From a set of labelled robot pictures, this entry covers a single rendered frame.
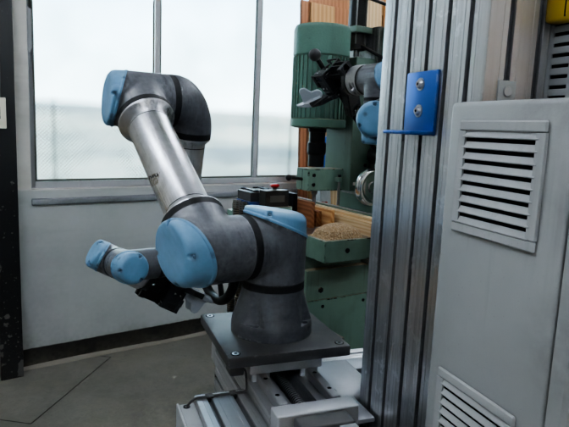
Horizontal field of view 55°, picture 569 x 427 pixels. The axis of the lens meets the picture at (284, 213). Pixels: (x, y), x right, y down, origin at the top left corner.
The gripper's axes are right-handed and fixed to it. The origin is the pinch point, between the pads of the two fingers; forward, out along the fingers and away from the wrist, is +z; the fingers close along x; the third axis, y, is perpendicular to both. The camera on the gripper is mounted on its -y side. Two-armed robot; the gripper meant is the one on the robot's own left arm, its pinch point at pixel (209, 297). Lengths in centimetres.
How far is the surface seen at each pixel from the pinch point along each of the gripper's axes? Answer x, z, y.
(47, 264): -139, -8, 30
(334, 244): 20.5, 14.4, -28.6
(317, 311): 12.6, 26.3, -10.7
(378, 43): -2, 11, -93
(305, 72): -6, -4, -72
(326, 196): -80, 76, -62
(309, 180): -5.9, 14.9, -45.2
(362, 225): 16.9, 23.2, -38.0
